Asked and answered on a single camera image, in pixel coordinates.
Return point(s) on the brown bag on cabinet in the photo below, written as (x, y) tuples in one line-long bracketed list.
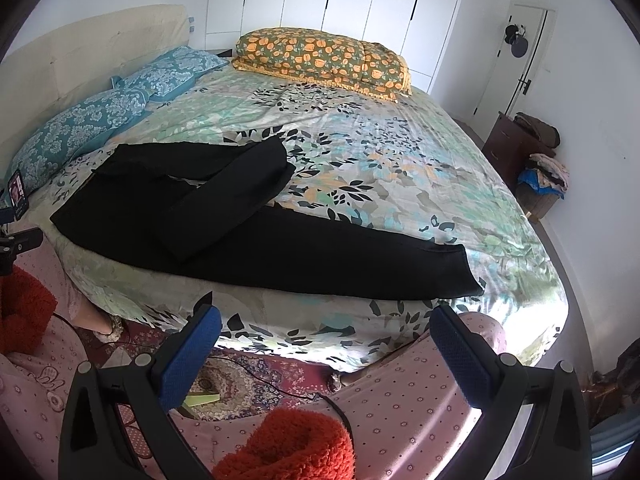
[(543, 132)]

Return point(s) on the dark brown wooden cabinet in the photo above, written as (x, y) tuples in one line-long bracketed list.
[(508, 148)]

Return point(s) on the black pants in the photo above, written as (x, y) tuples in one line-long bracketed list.
[(206, 211)]

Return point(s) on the teal patterned pillow near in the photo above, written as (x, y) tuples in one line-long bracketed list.
[(80, 129)]

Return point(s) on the white wardrobe with doors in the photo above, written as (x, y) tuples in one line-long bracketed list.
[(418, 30)]

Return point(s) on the black hat on door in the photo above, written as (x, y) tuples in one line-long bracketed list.
[(515, 38)]

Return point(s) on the cream upholstered headboard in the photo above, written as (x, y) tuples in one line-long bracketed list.
[(65, 66)]

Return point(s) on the teal patterned pillow far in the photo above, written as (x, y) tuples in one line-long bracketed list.
[(171, 74)]

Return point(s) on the orange floral folded quilt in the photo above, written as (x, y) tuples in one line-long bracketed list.
[(335, 61)]

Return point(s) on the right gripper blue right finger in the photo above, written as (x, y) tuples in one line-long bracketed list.
[(555, 443)]

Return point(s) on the teal patterned pillow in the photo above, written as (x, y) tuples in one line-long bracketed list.
[(80, 129), (171, 74)]

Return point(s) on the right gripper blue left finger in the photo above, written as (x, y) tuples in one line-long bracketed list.
[(94, 443)]

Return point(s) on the white room door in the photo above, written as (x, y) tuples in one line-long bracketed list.
[(510, 78)]

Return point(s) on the red fuzzy sleeve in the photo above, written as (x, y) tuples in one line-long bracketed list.
[(288, 444)]

